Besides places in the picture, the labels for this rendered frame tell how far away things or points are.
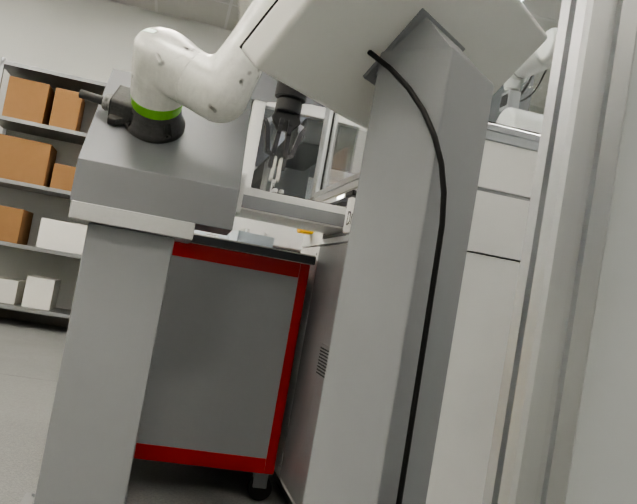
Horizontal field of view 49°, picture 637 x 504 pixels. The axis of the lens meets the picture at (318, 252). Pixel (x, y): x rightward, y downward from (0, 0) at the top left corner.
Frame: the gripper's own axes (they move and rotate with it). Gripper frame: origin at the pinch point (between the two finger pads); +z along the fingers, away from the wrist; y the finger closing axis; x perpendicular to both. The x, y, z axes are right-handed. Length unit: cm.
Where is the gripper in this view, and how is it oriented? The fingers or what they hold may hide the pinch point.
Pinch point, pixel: (275, 169)
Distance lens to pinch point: 203.4
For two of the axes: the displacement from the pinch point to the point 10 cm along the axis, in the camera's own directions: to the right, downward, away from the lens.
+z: -1.9, 9.8, -0.6
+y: -9.6, -2.0, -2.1
